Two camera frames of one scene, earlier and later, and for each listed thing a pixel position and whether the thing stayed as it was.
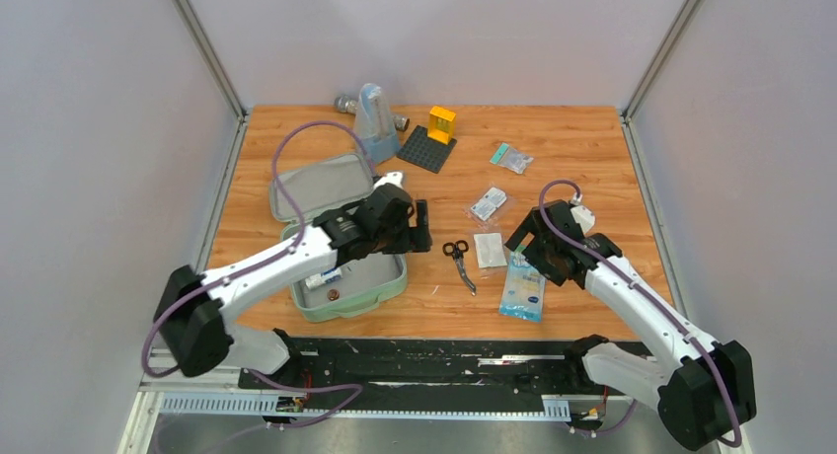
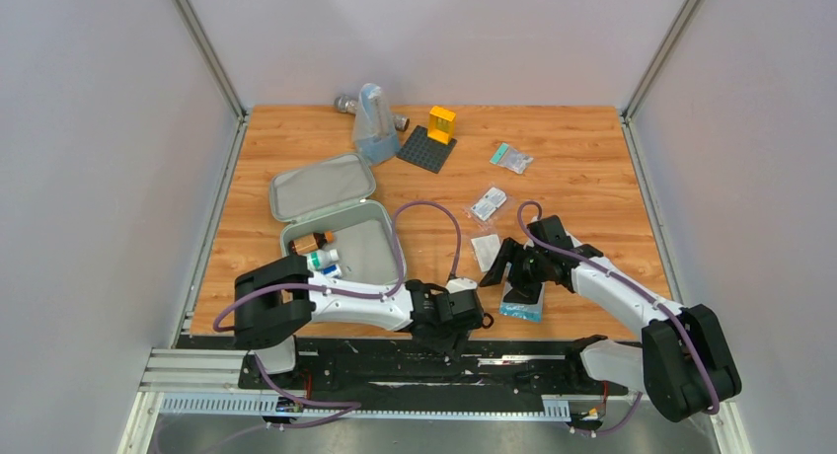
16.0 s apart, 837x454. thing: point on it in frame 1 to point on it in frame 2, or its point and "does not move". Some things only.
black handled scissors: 457,251 to 487,314
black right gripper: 526,228 to 510,252
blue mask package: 523,290 does not move
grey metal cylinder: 345,104 does not move
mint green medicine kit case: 305,185 does not move
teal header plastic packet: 507,157 does not move
